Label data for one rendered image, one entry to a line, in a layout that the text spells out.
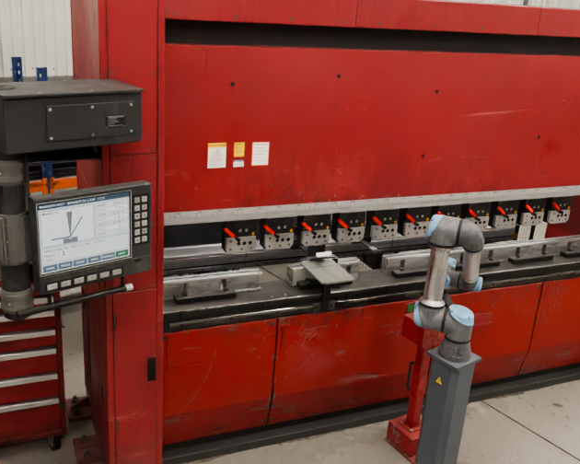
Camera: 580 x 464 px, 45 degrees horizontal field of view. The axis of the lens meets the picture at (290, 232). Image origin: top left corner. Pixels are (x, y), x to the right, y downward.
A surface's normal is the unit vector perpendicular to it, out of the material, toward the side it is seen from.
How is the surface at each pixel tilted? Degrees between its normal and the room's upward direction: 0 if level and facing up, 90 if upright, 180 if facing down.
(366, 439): 0
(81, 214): 90
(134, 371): 90
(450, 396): 90
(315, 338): 90
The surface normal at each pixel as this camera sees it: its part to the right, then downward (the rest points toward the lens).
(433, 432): -0.79, 0.16
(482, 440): 0.07, -0.94
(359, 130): 0.40, 0.34
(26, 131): 0.64, 0.31
